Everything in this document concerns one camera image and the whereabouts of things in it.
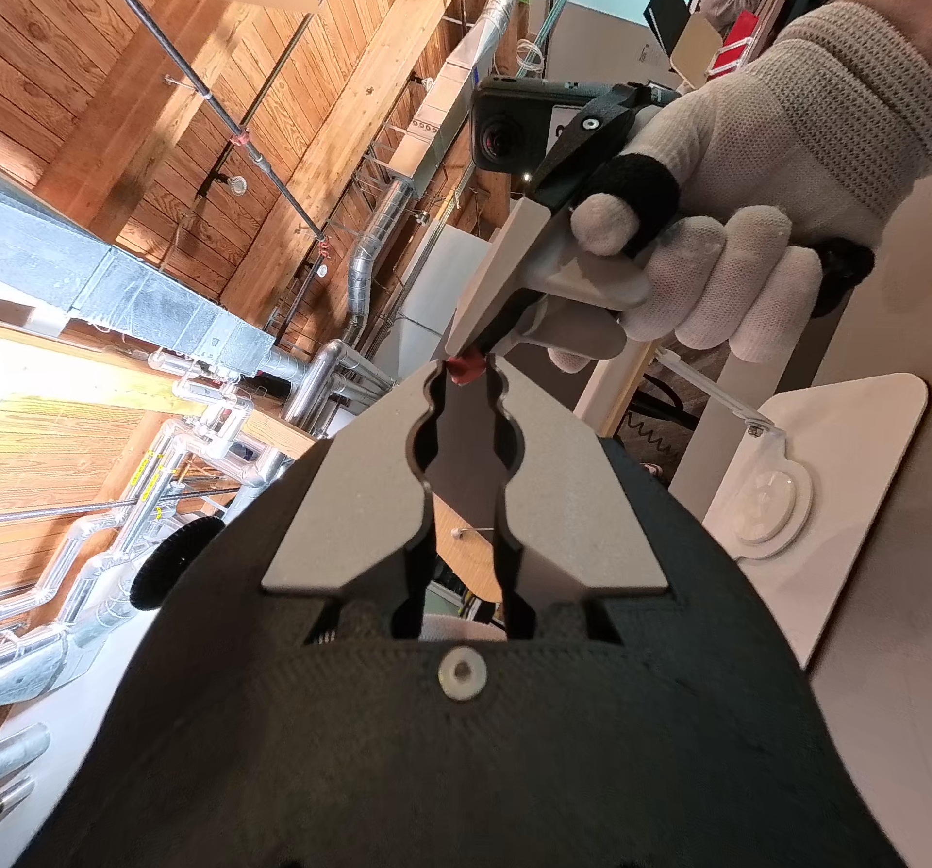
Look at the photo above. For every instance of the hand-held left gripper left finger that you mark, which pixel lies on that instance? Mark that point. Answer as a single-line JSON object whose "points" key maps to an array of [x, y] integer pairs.
{"points": [[349, 511]]}

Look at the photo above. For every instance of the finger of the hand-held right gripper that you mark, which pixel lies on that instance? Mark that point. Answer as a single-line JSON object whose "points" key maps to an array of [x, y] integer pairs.
{"points": [[502, 271], [575, 333]]}

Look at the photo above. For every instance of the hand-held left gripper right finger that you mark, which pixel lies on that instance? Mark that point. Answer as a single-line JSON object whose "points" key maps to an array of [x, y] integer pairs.
{"points": [[582, 511]]}

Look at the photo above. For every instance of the small red cube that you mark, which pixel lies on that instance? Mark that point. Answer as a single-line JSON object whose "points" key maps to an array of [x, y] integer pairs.
{"points": [[466, 369]]}

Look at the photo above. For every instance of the person's right hand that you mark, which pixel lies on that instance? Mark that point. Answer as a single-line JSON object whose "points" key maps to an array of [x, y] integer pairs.
{"points": [[786, 155]]}

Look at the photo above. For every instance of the dark-faced wooden stand board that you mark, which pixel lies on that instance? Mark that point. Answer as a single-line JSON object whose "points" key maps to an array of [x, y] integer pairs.
{"points": [[466, 446]]}

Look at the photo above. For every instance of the clear stand strut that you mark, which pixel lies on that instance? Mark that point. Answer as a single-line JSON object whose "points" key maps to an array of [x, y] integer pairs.
{"points": [[713, 395]]}

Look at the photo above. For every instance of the round ceiling lamp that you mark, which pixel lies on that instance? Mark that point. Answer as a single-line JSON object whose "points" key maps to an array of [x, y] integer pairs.
{"points": [[237, 185]]}

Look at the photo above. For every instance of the sprinkler pipe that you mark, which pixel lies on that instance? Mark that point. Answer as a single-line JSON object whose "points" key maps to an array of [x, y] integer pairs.
{"points": [[218, 111]]}

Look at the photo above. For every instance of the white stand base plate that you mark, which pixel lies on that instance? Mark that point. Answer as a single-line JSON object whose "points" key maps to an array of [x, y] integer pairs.
{"points": [[837, 519]]}

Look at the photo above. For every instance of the large rectangular silver duct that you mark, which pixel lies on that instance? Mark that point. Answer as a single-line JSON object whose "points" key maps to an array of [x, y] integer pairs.
{"points": [[145, 286]]}

